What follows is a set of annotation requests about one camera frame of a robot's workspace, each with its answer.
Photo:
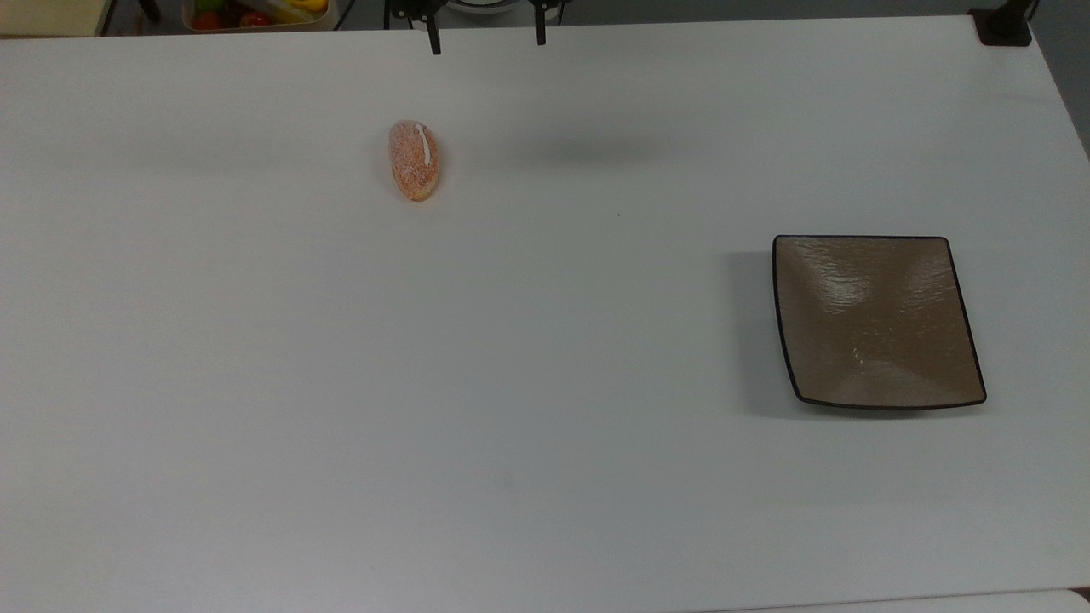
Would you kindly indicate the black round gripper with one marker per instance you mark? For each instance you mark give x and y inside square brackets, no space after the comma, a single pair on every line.
[409,8]

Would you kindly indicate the black clamp camera mount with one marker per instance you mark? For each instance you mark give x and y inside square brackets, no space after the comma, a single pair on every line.
[1005,25]

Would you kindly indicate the red toy fruit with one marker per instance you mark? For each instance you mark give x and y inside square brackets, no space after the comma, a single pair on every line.
[254,19]
[207,20]

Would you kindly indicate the light wooden board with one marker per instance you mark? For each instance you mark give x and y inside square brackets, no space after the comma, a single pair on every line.
[47,15]

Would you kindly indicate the orange sugared bread loaf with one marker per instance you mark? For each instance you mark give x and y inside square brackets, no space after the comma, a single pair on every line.
[414,160]

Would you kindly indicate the beige box of toy fruit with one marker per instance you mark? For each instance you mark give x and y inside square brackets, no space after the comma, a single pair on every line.
[192,17]

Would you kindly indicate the brown square ceramic plate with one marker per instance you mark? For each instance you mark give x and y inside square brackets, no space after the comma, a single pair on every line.
[877,322]

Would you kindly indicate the yellow toy banana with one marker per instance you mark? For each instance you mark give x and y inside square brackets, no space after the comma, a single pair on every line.
[308,4]

